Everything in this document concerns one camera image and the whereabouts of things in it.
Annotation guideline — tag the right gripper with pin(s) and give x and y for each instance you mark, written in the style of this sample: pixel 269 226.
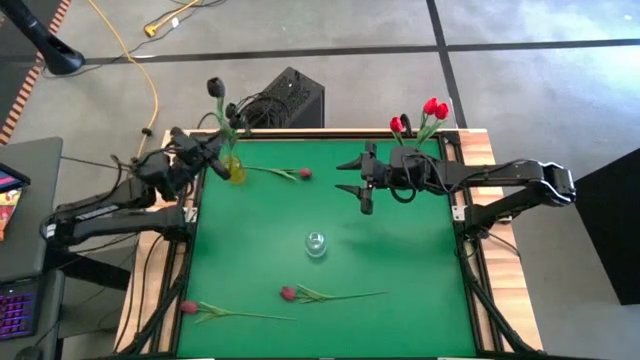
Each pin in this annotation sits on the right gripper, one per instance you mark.
pixel 410 170

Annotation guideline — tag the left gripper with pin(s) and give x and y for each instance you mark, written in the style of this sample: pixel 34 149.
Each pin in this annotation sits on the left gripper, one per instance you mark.
pixel 192 152

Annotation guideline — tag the red artificial tulip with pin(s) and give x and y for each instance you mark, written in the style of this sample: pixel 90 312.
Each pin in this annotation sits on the red artificial tulip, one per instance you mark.
pixel 430 105
pixel 396 124
pixel 441 110

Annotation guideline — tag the maroon artificial tulip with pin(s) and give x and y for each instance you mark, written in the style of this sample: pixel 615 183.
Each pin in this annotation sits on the maroon artificial tulip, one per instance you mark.
pixel 189 307
pixel 288 293
pixel 305 173

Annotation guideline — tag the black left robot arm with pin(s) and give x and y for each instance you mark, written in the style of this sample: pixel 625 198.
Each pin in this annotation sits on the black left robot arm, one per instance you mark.
pixel 100 225

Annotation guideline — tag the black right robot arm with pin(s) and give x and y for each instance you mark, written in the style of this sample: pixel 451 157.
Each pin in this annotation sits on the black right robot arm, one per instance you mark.
pixel 500 172

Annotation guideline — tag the yellow glass vase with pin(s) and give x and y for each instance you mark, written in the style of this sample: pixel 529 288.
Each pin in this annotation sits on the yellow glass vase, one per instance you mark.
pixel 236 172

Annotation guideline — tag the ribbed clear glass vase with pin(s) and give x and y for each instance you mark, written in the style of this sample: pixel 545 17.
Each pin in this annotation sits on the ribbed clear glass vase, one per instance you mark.
pixel 315 245

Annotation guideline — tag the black computer case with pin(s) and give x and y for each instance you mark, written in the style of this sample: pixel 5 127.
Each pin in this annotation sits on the black computer case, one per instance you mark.
pixel 295 95

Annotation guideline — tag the green table mat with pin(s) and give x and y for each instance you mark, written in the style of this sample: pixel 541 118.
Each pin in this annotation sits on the green table mat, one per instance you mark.
pixel 380 310

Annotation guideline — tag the black stand pole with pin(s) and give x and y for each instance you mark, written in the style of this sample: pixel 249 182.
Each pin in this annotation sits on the black stand pole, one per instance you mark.
pixel 60 57

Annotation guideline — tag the grey side desk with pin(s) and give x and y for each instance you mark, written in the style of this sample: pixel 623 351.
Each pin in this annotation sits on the grey side desk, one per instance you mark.
pixel 35 210

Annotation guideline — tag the dark tablet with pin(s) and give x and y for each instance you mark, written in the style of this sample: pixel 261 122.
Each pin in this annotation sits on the dark tablet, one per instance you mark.
pixel 12 175

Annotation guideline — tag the black mat with orange stripes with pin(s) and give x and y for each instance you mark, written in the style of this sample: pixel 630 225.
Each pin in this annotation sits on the black mat with orange stripes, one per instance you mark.
pixel 12 95

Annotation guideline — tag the colourful packet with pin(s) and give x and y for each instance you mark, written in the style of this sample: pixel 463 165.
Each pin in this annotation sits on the colourful packet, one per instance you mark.
pixel 9 210

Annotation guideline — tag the backlit keyboard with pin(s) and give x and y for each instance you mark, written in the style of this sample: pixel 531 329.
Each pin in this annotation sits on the backlit keyboard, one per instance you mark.
pixel 17 312

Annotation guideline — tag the black partition panel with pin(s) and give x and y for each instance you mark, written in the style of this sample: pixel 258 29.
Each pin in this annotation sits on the black partition panel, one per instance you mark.
pixel 615 235

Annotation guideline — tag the black computer mouse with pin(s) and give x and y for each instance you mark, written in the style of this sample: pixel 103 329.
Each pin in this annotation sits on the black computer mouse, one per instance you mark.
pixel 30 354

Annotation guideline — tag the silver metal bracket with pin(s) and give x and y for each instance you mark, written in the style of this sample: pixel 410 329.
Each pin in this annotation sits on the silver metal bracket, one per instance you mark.
pixel 459 213
pixel 190 215

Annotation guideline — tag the wooden table with black frame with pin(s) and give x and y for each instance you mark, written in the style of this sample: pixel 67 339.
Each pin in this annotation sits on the wooden table with black frame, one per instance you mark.
pixel 495 150

